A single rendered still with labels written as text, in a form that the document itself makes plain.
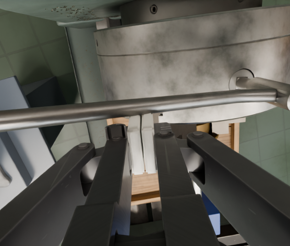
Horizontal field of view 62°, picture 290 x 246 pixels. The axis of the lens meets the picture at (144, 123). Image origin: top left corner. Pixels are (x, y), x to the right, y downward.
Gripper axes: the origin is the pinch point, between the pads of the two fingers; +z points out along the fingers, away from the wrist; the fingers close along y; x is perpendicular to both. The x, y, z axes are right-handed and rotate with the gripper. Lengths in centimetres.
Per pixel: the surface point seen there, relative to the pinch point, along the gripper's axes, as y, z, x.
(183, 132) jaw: 5.9, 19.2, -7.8
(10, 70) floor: -76, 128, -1
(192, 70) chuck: 6.2, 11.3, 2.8
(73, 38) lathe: -24, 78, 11
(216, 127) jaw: 12.9, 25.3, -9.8
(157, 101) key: 1.3, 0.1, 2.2
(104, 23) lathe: -7.7, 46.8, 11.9
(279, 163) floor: 96, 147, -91
